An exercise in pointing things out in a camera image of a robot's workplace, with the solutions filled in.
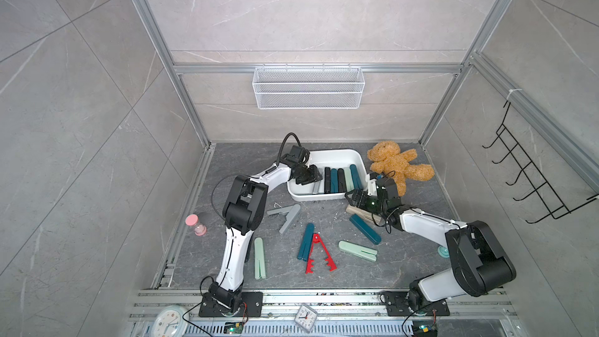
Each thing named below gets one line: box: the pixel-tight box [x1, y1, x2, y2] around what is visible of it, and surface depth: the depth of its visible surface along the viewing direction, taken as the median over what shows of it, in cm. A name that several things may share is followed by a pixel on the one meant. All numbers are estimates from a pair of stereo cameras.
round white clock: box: [151, 305, 188, 337], surface depth 69 cm
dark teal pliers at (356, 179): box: [349, 163, 364, 192], surface depth 106 cm
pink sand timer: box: [184, 213, 208, 237], surface depth 85 cm
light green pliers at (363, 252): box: [338, 240, 379, 263], surface depth 84 cm
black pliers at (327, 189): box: [323, 166, 331, 194], surface depth 104 cm
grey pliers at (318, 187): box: [311, 180, 325, 196], surface depth 102 cm
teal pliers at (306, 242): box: [297, 222, 315, 262], surface depth 86 cm
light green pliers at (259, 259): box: [254, 237, 266, 281], surface depth 82 cm
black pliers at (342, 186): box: [336, 167, 348, 193], surface depth 103 cm
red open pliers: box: [305, 233, 337, 274], surface depth 83 cm
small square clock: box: [294, 304, 318, 333], surface depth 71 cm
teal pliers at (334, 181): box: [330, 168, 340, 194], surface depth 103 cm
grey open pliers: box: [266, 203, 302, 235], surface depth 95 cm
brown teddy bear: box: [366, 140, 436, 197], surface depth 103 cm
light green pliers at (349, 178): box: [343, 166, 355, 192], surface depth 104 cm
